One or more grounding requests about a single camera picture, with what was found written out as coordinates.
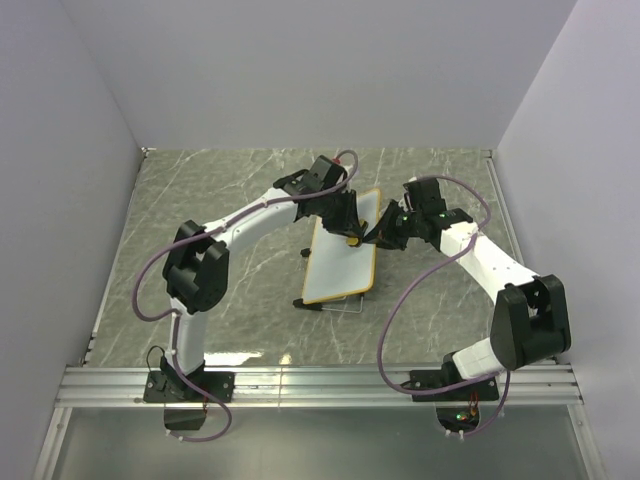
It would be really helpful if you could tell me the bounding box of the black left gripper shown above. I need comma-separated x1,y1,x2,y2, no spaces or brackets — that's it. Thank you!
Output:
318,190,364,241

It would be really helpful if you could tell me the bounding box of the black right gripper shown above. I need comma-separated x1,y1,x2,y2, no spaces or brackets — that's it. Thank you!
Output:
362,201,422,252

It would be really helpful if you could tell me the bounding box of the yellow-framed whiteboard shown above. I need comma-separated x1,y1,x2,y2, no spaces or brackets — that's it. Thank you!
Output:
293,219,377,314

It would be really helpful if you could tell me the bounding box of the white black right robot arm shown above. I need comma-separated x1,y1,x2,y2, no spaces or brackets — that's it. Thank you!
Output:
363,201,572,400

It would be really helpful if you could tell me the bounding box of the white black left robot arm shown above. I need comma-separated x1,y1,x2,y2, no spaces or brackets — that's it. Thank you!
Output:
161,188,380,402

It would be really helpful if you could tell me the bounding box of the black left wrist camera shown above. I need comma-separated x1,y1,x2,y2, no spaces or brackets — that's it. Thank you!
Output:
302,155,347,193

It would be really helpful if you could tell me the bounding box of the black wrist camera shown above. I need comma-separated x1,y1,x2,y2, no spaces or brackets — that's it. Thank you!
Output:
302,155,347,193
403,178,447,216

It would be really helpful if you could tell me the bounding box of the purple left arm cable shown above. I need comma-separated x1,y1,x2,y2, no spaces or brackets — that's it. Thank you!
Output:
130,149,360,444

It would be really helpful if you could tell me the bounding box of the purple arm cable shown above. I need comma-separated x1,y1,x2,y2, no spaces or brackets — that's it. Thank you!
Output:
130,149,360,444
377,174,512,437

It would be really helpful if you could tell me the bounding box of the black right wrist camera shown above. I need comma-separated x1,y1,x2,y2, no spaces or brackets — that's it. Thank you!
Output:
403,178,447,216

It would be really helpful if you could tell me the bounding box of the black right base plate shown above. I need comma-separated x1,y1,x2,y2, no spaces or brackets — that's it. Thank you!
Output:
407,367,500,402

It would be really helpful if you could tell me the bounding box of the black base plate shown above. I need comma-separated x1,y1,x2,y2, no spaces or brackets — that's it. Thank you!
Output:
142,370,235,403
407,367,500,402

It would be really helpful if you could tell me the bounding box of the aluminium mounting rail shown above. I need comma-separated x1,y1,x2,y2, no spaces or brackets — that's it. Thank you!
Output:
54,362,583,409

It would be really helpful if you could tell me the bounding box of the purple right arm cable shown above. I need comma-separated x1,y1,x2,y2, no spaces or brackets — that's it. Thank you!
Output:
377,174,512,437

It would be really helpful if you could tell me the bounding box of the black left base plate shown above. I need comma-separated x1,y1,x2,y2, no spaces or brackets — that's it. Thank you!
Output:
142,370,235,403

